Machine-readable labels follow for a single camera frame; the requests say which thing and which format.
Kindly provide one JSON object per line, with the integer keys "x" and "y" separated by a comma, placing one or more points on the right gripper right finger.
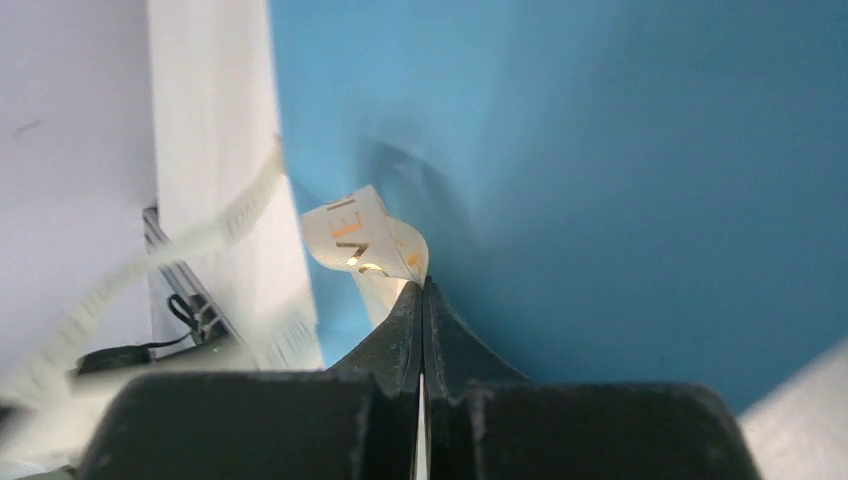
{"x": 487, "y": 420}

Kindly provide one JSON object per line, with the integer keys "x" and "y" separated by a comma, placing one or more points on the blue wrapping paper sheet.
{"x": 610, "y": 190}

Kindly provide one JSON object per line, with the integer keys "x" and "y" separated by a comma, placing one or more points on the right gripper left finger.
{"x": 356, "y": 420}

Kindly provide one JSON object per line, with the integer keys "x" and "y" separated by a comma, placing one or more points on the white printed ribbon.
{"x": 354, "y": 234}

